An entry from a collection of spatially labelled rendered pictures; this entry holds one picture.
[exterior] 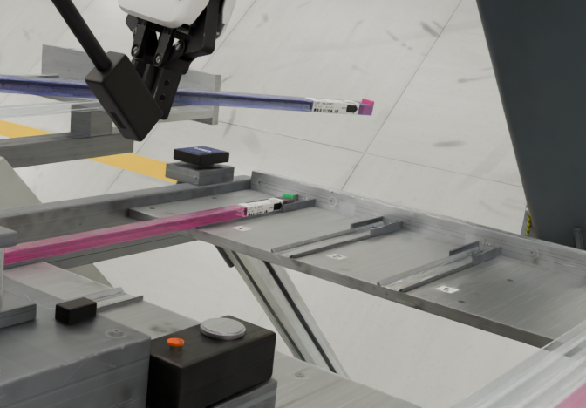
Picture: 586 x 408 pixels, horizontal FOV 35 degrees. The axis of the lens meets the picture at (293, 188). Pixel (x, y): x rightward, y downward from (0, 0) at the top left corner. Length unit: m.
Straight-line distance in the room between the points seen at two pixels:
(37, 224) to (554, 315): 0.45
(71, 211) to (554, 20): 0.74
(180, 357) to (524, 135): 1.11
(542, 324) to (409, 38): 1.64
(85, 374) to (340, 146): 1.72
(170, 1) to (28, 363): 0.38
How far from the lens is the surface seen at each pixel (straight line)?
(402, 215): 0.96
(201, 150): 1.03
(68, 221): 0.88
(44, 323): 0.45
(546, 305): 0.78
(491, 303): 0.76
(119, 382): 0.44
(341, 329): 1.81
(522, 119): 1.49
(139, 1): 0.76
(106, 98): 0.47
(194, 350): 0.47
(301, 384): 0.56
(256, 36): 2.52
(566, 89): 1.43
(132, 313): 0.65
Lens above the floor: 1.46
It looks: 45 degrees down
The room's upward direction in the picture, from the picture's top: 28 degrees counter-clockwise
